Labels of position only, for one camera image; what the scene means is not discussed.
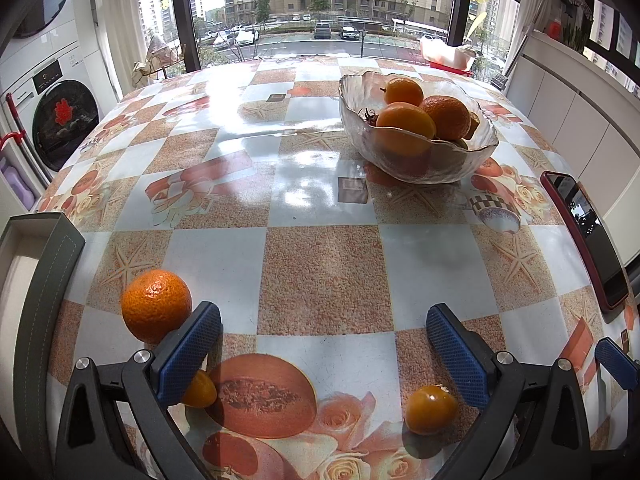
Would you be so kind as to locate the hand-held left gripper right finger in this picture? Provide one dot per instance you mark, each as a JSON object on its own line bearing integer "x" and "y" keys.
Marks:
{"x": 460, "y": 355}

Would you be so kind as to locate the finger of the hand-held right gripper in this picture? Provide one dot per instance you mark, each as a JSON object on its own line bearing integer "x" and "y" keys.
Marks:
{"x": 619, "y": 362}

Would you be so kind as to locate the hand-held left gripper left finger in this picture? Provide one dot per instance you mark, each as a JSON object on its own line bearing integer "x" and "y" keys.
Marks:
{"x": 187, "y": 355}

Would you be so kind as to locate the small orange fruit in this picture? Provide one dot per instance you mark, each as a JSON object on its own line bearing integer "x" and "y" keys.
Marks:
{"x": 202, "y": 391}
{"x": 431, "y": 409}

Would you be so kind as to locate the large orange mandarin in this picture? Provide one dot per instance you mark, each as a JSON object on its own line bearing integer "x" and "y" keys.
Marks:
{"x": 155, "y": 305}

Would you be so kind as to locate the grey-green rectangular tray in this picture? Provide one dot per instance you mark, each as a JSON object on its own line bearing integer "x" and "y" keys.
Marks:
{"x": 45, "y": 280}

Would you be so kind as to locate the clear glass bowl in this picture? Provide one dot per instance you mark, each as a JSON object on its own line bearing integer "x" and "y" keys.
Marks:
{"x": 415, "y": 162}

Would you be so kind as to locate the smartphone with red case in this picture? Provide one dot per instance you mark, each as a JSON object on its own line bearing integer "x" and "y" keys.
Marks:
{"x": 590, "y": 240}

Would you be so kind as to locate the checkered printed tablecloth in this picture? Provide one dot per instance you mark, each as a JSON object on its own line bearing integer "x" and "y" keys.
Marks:
{"x": 320, "y": 270}

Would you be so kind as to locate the orange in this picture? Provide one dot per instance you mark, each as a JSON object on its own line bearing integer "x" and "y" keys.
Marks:
{"x": 447, "y": 117}
{"x": 402, "y": 91}
{"x": 405, "y": 125}

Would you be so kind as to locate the purple plastic item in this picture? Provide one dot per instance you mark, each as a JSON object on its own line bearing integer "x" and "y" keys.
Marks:
{"x": 15, "y": 180}

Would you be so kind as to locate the dark vine stem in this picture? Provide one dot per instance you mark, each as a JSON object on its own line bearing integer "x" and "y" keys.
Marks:
{"x": 371, "y": 115}

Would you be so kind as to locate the white washing machine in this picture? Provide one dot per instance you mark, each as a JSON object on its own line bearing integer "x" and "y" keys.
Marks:
{"x": 65, "y": 120}

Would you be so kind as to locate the white cabinet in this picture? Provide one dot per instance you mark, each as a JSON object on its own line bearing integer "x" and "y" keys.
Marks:
{"x": 565, "y": 100}

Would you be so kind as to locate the white plastic bag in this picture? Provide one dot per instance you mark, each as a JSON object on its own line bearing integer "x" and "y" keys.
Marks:
{"x": 445, "y": 52}

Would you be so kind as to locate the white parked car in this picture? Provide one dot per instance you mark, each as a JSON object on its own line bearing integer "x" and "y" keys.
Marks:
{"x": 247, "y": 36}

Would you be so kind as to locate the potted green plant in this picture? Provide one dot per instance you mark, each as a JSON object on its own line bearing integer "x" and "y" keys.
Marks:
{"x": 576, "y": 30}

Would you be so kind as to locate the white curtain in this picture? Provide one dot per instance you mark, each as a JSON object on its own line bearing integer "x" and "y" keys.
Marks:
{"x": 117, "y": 25}

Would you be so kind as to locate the red bottle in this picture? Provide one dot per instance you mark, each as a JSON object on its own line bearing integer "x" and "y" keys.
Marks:
{"x": 554, "y": 28}

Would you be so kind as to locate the dark parked car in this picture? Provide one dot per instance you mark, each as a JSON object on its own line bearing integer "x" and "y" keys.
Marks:
{"x": 349, "y": 33}

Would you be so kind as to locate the dark parked van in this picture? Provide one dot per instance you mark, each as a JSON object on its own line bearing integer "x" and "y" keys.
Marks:
{"x": 322, "y": 30}

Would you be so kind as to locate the white dryer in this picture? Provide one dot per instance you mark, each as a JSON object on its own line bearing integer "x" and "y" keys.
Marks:
{"x": 45, "y": 5}

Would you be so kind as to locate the street lamp post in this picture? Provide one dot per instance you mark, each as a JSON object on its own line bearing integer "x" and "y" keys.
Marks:
{"x": 362, "y": 45}

